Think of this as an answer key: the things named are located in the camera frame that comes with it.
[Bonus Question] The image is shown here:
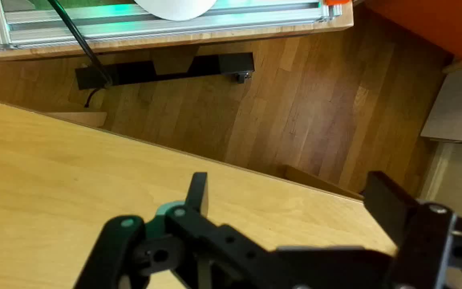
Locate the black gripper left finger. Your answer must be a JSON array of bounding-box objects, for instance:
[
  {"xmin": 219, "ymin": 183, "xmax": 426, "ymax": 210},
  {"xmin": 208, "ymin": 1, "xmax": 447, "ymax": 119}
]
[{"xmin": 184, "ymin": 172, "xmax": 208, "ymax": 215}]

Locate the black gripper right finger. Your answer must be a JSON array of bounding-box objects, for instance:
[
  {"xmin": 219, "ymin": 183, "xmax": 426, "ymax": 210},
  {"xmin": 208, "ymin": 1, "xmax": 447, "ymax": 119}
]
[{"xmin": 360, "ymin": 172, "xmax": 418, "ymax": 244}]

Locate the orange box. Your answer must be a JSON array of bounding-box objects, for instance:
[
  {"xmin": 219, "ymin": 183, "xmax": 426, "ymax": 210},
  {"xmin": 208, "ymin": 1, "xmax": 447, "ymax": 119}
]
[{"xmin": 365, "ymin": 0, "xmax": 462, "ymax": 58}]

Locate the aluminium extrusion robot base frame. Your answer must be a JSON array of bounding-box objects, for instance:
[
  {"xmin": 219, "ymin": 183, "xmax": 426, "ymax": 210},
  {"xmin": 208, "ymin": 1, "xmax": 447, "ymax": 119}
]
[{"xmin": 0, "ymin": 0, "xmax": 351, "ymax": 50}]

